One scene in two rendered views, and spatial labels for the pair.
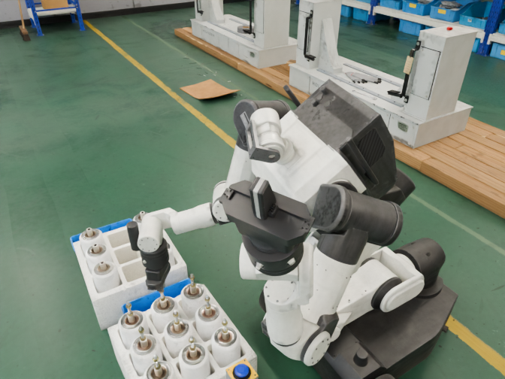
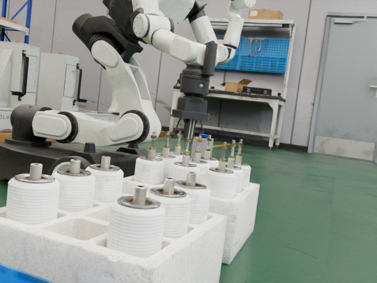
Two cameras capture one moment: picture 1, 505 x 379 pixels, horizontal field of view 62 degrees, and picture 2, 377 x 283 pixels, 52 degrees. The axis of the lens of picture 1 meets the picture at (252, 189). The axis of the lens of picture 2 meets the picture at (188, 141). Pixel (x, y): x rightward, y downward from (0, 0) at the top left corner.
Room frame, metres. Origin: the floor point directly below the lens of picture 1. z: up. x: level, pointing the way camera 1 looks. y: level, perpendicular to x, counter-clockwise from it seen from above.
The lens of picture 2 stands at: (1.75, 1.28, 0.42)
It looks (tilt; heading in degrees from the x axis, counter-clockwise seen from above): 5 degrees down; 232
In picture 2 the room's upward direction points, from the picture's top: 7 degrees clockwise
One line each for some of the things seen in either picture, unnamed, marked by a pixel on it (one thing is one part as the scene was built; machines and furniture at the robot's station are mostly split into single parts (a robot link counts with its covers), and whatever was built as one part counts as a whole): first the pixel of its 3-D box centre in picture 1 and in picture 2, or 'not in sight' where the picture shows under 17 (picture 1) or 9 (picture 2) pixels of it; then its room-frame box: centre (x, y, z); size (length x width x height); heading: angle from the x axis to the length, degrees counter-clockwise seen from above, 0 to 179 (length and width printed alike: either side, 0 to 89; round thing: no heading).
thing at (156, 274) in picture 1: (155, 263); (193, 99); (1.01, 0.32, 0.46); 0.13 x 0.10 x 0.12; 170
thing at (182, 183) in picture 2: (104, 268); (190, 185); (1.19, 0.59, 0.25); 0.08 x 0.08 x 0.01
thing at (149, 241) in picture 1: (147, 239); (202, 62); (1.00, 0.33, 0.57); 0.11 x 0.11 x 0.11; 5
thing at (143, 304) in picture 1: (162, 309); not in sight; (1.15, 0.37, 0.06); 0.30 x 0.11 x 0.12; 120
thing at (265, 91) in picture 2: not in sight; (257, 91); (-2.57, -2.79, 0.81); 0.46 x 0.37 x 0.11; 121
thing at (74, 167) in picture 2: not in sight; (74, 167); (1.41, 0.44, 0.26); 0.02 x 0.02 x 0.03
